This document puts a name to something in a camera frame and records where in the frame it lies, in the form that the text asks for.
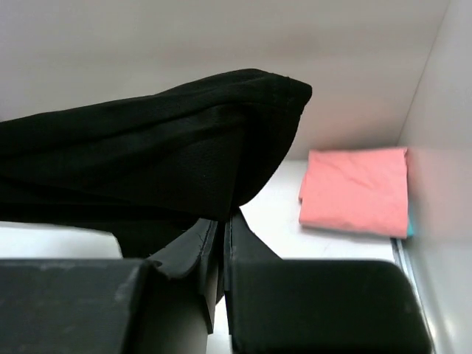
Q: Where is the folded pink t shirt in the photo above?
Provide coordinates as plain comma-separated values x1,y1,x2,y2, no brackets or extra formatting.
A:
299,147,409,239

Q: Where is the black t shirt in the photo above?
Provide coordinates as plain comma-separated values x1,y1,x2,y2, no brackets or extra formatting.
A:
1,69,312,258

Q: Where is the folded teal t shirt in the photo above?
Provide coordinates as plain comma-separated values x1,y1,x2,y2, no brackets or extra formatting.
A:
407,215,416,237

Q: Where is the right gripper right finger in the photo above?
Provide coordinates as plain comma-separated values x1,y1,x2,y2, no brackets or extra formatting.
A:
224,212,430,353

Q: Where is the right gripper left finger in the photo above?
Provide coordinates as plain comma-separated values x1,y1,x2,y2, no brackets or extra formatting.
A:
1,220,218,353

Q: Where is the aluminium table rail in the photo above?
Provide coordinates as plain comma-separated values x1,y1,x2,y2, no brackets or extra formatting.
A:
390,238,440,353

